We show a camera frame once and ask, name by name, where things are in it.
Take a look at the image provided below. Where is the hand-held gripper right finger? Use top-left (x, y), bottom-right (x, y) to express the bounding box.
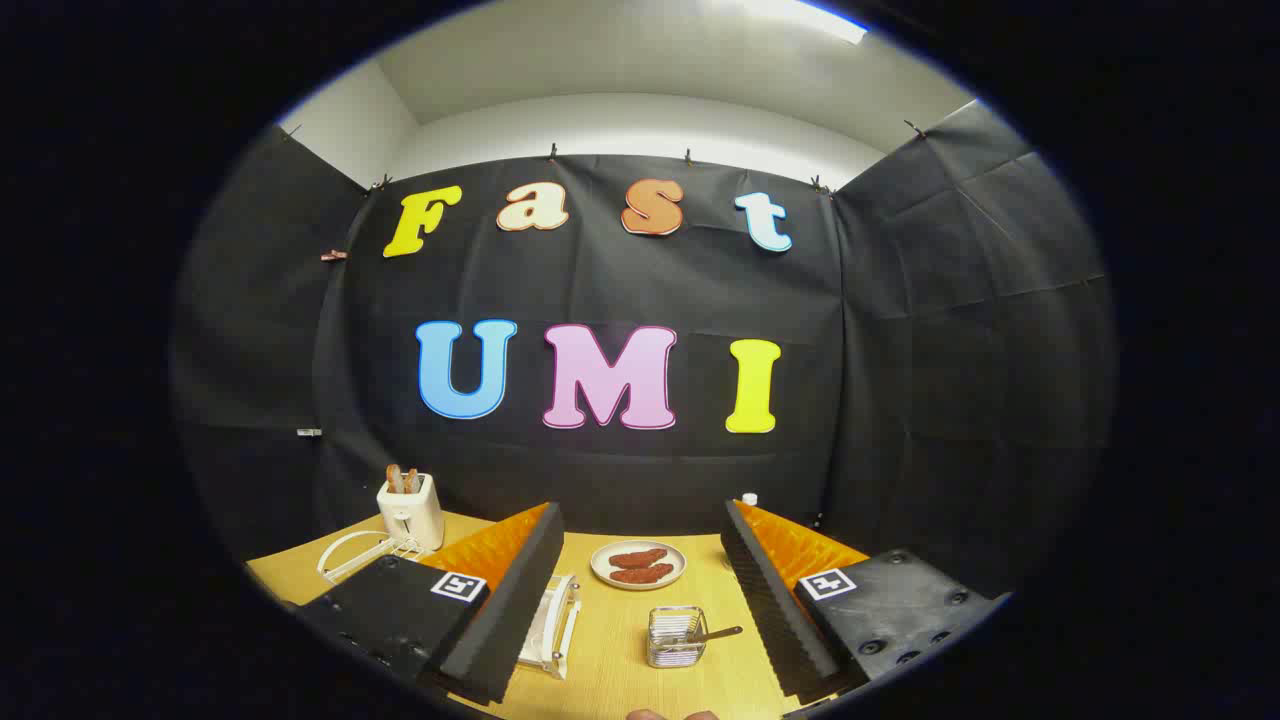
top-left (720, 499), bottom-right (1011, 706)

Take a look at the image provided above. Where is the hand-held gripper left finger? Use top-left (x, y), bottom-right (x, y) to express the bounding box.
top-left (296, 502), bottom-right (566, 707)

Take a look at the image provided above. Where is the white wire dish rack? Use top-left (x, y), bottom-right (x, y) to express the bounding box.
top-left (317, 530), bottom-right (583, 683)

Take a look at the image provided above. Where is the metal wire basket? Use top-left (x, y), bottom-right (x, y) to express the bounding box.
top-left (646, 606), bottom-right (709, 669)

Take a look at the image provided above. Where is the beige round dish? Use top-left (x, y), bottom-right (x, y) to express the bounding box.
top-left (590, 540), bottom-right (687, 591)

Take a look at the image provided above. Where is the white toaster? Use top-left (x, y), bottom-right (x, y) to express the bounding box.
top-left (377, 473), bottom-right (445, 552)

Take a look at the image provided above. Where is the black backdrop cloth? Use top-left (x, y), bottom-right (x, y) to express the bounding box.
top-left (170, 100), bottom-right (1116, 601)

